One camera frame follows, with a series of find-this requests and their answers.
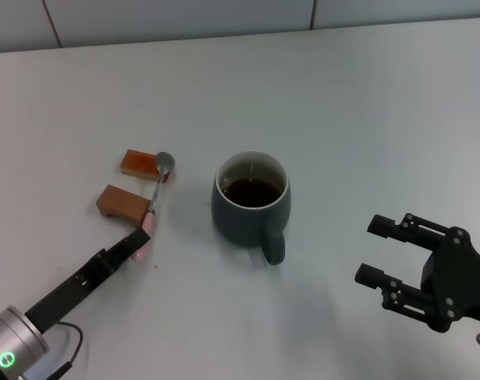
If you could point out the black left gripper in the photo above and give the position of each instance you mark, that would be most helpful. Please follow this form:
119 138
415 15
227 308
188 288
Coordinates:
65 295

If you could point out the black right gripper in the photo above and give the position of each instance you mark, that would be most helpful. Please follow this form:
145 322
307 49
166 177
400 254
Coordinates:
454 277

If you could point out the grey ceramic cup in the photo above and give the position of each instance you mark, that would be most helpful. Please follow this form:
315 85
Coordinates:
240 225

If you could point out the matte wooden spoon rest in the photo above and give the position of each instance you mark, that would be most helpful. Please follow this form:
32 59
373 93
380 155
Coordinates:
121 202

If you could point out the glossy flat wooden block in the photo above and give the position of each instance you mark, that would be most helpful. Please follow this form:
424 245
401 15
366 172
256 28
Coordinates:
137 162

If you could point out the dark coffee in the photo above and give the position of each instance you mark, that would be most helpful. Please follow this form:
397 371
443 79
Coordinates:
252 192

